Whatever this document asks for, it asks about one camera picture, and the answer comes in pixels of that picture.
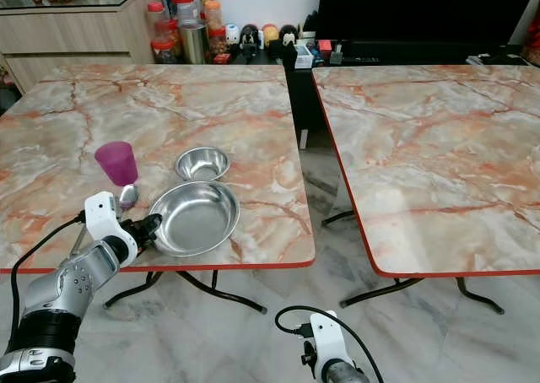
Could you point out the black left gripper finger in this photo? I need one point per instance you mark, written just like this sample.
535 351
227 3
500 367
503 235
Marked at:
151 221
148 240

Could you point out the large steel bowl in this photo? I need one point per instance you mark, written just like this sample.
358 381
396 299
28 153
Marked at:
196 218

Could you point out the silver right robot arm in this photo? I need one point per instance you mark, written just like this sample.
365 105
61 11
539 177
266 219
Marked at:
346 373

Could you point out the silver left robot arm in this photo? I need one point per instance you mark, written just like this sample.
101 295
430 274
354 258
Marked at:
67 286

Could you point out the purple plastic cup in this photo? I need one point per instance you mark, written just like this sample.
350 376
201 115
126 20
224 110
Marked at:
117 164

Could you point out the small steel bowl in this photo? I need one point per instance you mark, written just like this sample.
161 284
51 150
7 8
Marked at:
202 164

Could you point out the marble print folding table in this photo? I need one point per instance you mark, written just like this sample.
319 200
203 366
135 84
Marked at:
135 105
439 155

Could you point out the steel tumbler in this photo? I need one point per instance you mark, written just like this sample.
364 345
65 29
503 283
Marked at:
193 43

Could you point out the light wooden sideboard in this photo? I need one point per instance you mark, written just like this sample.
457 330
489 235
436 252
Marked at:
76 35

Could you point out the small white figurine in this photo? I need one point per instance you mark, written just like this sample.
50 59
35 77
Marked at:
232 34

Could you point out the black and white figurine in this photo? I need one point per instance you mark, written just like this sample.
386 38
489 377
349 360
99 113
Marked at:
250 40

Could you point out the small yellow figurine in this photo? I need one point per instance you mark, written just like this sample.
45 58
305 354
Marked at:
270 34

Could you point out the black television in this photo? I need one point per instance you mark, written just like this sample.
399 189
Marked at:
422 8

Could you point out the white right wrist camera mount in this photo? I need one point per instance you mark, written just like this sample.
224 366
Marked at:
327 339

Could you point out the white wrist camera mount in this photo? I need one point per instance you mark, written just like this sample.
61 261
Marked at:
105 220
327 339

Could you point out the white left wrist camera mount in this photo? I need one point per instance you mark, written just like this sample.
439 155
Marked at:
105 220

